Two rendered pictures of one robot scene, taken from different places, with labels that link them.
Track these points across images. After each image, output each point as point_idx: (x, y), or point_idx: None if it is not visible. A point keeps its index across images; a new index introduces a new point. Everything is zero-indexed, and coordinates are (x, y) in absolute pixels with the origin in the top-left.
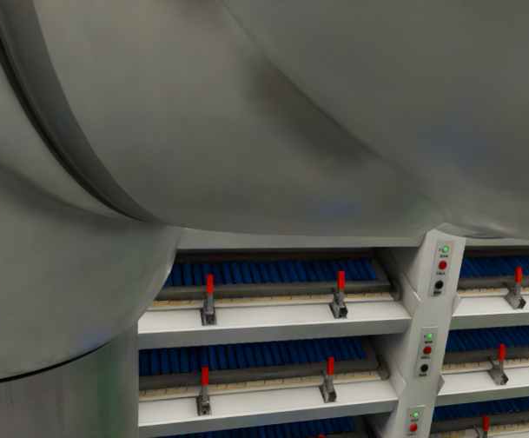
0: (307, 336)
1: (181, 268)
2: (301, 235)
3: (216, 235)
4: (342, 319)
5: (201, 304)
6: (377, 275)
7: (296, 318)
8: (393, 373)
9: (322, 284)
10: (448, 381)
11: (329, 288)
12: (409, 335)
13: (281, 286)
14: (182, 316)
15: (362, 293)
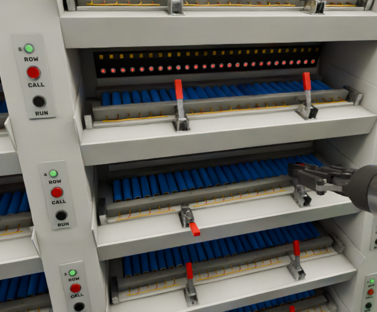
0: (273, 298)
1: (163, 250)
2: (263, 222)
3: (191, 234)
4: (301, 280)
5: (183, 283)
6: (317, 229)
7: (264, 285)
8: (340, 308)
9: (278, 249)
10: None
11: (285, 252)
12: (355, 283)
13: (246, 257)
14: (169, 299)
15: (310, 250)
